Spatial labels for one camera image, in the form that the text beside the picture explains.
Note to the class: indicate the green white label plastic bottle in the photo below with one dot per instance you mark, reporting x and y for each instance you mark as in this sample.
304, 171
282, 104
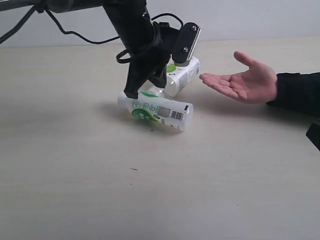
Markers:
175, 114

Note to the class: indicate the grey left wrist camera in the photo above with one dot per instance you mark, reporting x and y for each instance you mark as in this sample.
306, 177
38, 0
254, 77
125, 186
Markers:
185, 44

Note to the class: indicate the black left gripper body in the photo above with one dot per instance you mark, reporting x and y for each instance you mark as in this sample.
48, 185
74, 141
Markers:
149, 45

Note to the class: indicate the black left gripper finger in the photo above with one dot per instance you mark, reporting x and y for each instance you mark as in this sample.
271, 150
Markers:
138, 73
158, 76

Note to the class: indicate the square white green label bottle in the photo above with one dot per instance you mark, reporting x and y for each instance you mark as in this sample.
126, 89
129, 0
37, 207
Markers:
177, 78

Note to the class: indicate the person's open hand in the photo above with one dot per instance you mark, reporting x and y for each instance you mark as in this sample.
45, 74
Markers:
257, 85

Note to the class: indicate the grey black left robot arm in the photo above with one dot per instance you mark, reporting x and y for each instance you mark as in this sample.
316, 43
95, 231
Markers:
118, 11

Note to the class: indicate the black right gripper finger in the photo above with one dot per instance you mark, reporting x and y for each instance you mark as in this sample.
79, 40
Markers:
313, 134

